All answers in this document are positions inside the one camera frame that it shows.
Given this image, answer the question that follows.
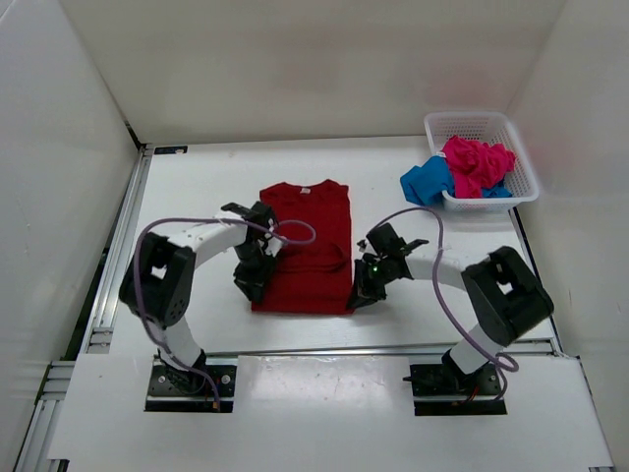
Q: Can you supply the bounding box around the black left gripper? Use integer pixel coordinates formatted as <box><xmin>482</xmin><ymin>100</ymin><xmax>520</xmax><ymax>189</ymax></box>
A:
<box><xmin>232</xmin><ymin>242</ymin><xmax>278</xmax><ymax>302</ymax></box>

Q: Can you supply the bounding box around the blue t-shirt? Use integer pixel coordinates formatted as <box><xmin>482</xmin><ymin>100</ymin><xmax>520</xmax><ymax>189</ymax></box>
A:
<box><xmin>400</xmin><ymin>156</ymin><xmax>512</xmax><ymax>207</ymax></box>

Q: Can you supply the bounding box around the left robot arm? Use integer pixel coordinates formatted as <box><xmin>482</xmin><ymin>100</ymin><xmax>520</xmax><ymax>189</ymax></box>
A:
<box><xmin>119</xmin><ymin>202</ymin><xmax>282</xmax><ymax>393</ymax></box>

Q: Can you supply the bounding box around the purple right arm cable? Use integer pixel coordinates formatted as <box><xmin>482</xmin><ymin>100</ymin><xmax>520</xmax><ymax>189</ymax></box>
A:
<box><xmin>366</xmin><ymin>206</ymin><xmax>521</xmax><ymax>412</ymax></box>

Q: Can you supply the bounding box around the pink t-shirt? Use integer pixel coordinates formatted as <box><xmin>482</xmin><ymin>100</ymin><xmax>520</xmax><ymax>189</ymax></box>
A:
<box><xmin>442</xmin><ymin>136</ymin><xmax>516</xmax><ymax>199</ymax></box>

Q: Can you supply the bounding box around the aluminium front rail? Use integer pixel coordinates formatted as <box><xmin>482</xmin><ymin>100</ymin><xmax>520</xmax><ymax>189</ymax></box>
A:
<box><xmin>82</xmin><ymin>327</ymin><xmax>560</xmax><ymax>358</ymax></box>

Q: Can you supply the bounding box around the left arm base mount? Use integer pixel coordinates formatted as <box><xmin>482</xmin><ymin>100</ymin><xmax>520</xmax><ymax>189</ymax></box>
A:
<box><xmin>144</xmin><ymin>355</ymin><xmax>238</xmax><ymax>414</ymax></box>

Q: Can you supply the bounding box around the red t-shirt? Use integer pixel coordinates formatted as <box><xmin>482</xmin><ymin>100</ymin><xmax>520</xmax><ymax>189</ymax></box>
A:
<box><xmin>252</xmin><ymin>180</ymin><xmax>353</xmax><ymax>316</ymax></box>

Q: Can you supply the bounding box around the aluminium left side rail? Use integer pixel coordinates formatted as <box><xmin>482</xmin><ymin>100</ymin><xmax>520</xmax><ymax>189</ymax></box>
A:
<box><xmin>1</xmin><ymin>141</ymin><xmax>165</xmax><ymax>471</ymax></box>

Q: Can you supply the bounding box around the aluminium rail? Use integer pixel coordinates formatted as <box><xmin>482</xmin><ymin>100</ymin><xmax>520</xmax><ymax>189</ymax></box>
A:
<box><xmin>82</xmin><ymin>327</ymin><xmax>560</xmax><ymax>358</ymax></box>
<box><xmin>1</xmin><ymin>141</ymin><xmax>165</xmax><ymax>471</ymax></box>

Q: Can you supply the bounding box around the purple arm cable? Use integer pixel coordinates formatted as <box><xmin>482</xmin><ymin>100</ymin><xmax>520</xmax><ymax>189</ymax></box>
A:
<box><xmin>133</xmin><ymin>217</ymin><xmax>316</xmax><ymax>412</ymax></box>
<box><xmin>366</xmin><ymin>206</ymin><xmax>521</xmax><ymax>412</ymax></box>

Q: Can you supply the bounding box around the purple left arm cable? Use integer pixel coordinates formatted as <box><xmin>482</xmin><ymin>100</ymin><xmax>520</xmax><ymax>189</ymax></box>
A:
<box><xmin>133</xmin><ymin>217</ymin><xmax>316</xmax><ymax>412</ymax></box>

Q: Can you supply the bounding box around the white front cover board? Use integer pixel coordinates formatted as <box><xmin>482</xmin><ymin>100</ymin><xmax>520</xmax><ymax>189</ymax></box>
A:
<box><xmin>48</xmin><ymin>355</ymin><xmax>612</xmax><ymax>471</ymax></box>

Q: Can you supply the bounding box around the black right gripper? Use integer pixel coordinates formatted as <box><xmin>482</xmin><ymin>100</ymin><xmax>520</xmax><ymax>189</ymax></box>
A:
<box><xmin>347</xmin><ymin>257</ymin><xmax>395</xmax><ymax>310</ymax></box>

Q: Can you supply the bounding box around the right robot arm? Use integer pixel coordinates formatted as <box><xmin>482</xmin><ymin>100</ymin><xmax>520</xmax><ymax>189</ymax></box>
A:
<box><xmin>346</xmin><ymin>223</ymin><xmax>554</xmax><ymax>393</ymax></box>

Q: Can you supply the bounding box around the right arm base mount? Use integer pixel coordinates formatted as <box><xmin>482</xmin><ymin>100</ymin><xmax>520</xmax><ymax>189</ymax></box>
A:
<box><xmin>402</xmin><ymin>364</ymin><xmax>507</xmax><ymax>417</ymax></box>

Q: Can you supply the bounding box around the white plastic laundry basket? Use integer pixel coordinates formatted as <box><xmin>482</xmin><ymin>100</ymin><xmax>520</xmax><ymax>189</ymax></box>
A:
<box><xmin>424</xmin><ymin>111</ymin><xmax>540</xmax><ymax>212</ymax></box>

